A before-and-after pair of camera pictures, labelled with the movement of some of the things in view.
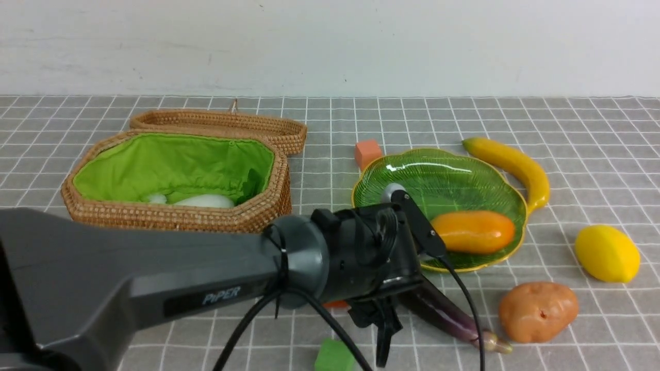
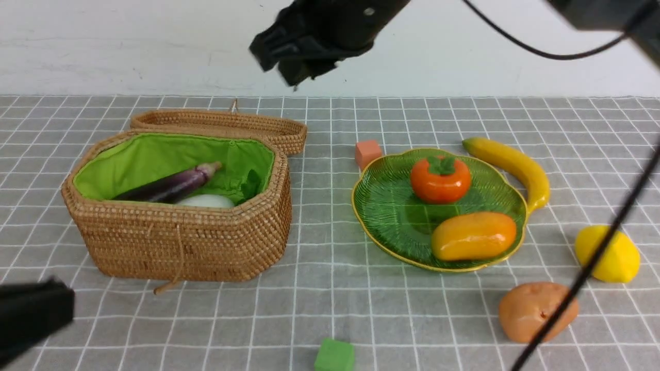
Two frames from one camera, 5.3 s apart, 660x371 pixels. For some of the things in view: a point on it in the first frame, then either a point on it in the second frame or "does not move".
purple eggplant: [423, 299] → [167, 187]
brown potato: [532, 312] does not move
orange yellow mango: [473, 232] does not move
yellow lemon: [606, 254] does not move
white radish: [205, 200] does not move
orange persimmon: [335, 304] → [440, 179]
